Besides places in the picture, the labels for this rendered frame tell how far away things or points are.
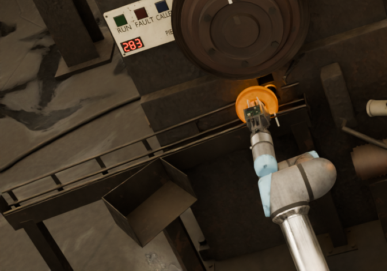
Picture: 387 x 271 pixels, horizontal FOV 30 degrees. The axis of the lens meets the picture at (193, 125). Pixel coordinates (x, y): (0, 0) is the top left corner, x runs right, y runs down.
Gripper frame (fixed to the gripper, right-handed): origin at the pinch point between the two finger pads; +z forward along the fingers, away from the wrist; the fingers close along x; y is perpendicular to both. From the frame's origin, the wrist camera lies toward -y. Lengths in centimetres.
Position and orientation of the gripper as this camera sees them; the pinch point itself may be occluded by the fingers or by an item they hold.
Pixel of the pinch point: (255, 101)
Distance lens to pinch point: 268.2
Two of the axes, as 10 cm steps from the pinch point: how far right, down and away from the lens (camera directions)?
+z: -0.7, -7.3, 6.8
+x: -9.3, 2.9, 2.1
